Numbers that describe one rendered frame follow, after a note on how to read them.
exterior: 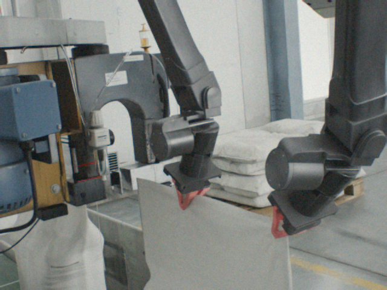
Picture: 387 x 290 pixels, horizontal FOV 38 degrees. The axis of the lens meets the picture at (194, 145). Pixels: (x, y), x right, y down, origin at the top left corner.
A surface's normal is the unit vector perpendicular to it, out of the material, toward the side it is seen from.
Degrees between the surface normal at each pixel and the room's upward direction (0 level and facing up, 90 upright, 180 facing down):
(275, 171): 79
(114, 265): 90
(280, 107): 90
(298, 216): 46
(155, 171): 90
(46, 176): 90
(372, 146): 117
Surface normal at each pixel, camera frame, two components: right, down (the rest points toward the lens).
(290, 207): 0.36, -0.61
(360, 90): 0.27, 0.44
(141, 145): -0.79, 0.18
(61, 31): 0.97, -0.05
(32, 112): 0.88, 0.00
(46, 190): 0.60, 0.08
